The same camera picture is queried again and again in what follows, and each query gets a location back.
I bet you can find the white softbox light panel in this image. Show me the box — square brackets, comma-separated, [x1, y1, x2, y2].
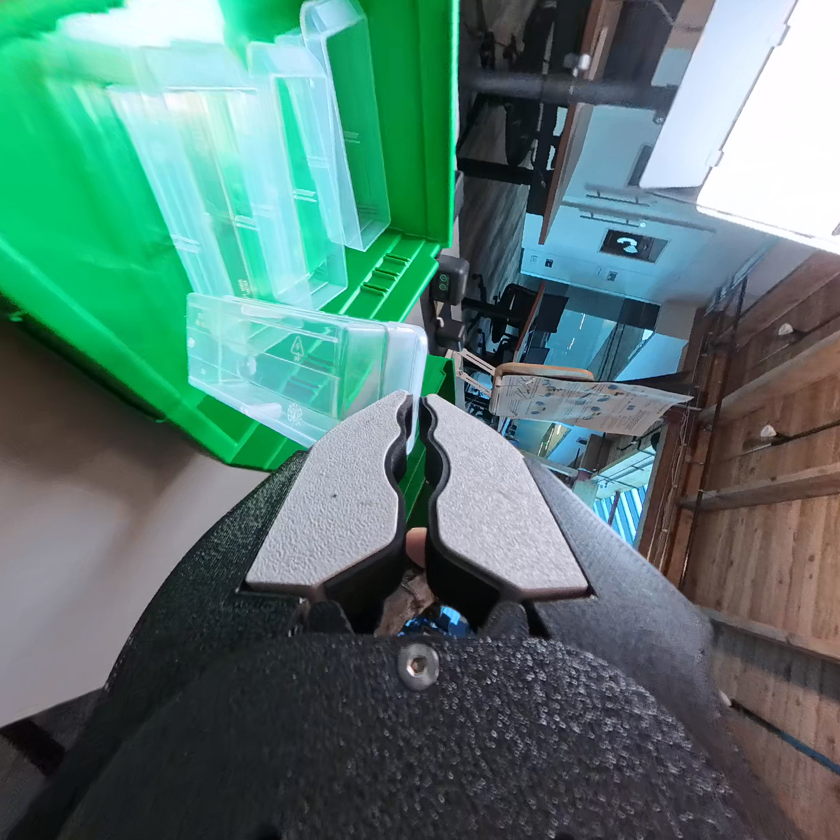
[640, 0, 840, 253]

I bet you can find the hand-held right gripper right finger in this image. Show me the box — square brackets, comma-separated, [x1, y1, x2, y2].
[419, 394, 590, 621]

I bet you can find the white instruction sheet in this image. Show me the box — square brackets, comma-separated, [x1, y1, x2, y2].
[491, 379, 693, 435]

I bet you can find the green plastic bin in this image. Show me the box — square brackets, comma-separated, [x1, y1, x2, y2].
[0, 0, 460, 519]

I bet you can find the dark wall sign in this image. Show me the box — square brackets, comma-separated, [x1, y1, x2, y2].
[598, 228, 669, 265]

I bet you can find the small black device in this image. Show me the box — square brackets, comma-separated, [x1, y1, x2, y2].
[430, 255, 471, 309]

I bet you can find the black light stand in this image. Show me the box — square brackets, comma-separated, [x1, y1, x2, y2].
[459, 69, 677, 109]

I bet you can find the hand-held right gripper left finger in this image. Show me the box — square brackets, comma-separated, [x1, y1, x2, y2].
[244, 390, 416, 601]

